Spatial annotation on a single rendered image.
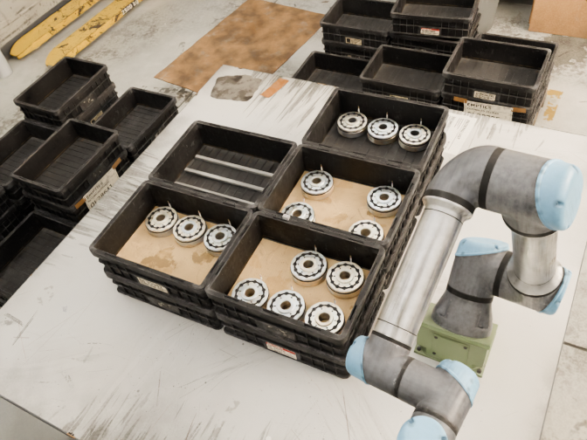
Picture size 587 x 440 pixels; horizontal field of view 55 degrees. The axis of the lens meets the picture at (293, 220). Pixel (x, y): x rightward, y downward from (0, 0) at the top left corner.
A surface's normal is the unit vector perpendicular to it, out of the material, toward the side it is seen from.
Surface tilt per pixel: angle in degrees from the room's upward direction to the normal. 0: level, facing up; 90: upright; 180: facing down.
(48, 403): 0
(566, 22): 73
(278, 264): 0
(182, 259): 0
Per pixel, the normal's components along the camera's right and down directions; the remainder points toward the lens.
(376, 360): -0.42, -0.33
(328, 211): -0.13, -0.64
